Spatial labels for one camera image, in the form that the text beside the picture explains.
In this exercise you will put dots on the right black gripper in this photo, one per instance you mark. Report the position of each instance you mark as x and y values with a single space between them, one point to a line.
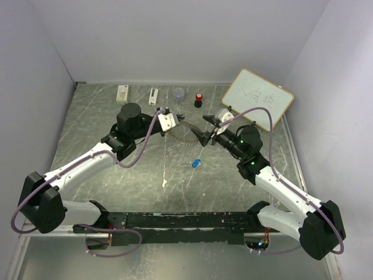
203 136

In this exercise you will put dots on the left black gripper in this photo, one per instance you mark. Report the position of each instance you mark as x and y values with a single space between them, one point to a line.
179 117

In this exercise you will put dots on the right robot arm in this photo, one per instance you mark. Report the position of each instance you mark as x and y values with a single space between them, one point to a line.
317 225

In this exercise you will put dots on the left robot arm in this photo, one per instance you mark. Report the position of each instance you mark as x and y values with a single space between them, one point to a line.
42 197

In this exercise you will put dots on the clear cup of paperclips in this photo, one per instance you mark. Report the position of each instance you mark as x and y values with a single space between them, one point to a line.
179 94

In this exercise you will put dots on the white stapler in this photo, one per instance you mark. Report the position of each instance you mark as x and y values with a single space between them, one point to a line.
153 95

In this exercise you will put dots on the yellow framed whiteboard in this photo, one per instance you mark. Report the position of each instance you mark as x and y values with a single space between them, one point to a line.
249 90

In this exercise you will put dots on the green white staple box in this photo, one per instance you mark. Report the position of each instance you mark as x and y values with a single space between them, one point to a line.
122 96

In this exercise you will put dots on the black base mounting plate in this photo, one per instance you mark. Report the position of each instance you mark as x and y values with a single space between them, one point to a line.
190 227

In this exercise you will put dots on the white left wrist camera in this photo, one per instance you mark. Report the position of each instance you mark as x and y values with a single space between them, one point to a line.
167 121

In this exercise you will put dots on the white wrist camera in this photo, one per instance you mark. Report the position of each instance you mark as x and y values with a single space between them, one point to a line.
167 121
224 115

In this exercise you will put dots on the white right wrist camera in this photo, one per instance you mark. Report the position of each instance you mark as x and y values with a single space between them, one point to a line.
224 115

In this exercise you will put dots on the aluminium rail frame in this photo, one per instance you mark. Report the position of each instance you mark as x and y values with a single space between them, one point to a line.
316 225

